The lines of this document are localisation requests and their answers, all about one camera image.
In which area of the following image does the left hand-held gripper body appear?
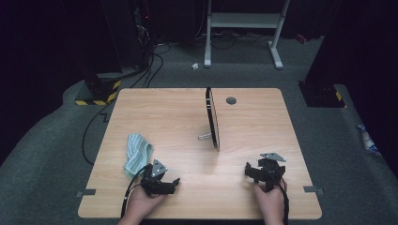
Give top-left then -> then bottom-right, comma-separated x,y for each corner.
140,158 -> 176,198

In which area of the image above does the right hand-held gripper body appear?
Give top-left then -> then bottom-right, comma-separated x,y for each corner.
255,152 -> 287,192

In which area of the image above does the striped light green towel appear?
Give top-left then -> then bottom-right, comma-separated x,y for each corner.
123,132 -> 155,180

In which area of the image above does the person's left hand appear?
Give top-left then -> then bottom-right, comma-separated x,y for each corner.
124,185 -> 167,220

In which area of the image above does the person's right hand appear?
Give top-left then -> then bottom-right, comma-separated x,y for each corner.
253,179 -> 289,220

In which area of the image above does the black yellow striped dark base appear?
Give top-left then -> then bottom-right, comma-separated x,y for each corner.
298,81 -> 348,110

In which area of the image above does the blue white packet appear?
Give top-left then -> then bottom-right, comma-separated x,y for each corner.
356,123 -> 382,155

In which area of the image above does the black yellow striped wide base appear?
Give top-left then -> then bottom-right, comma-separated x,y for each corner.
74,71 -> 123,107

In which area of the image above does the small red object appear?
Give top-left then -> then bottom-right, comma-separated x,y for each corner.
295,33 -> 310,45

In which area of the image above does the white metal stand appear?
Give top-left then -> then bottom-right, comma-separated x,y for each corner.
203,0 -> 291,70

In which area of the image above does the dark equipment rack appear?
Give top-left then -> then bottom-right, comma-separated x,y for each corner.
99,0 -> 158,72

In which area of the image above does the left hand-held gripper black cable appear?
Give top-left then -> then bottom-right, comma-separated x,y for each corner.
120,163 -> 152,219

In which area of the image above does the hand-held gripper black cable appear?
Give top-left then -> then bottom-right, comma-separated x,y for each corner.
120,163 -> 152,219
275,176 -> 291,225

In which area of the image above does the right hand-held gripper black cable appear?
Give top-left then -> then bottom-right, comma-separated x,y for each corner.
275,176 -> 291,225

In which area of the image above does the black floor cable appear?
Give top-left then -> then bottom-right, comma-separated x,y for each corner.
81,102 -> 115,166

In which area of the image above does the bundle of black floor cables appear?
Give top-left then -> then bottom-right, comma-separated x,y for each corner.
129,42 -> 173,89

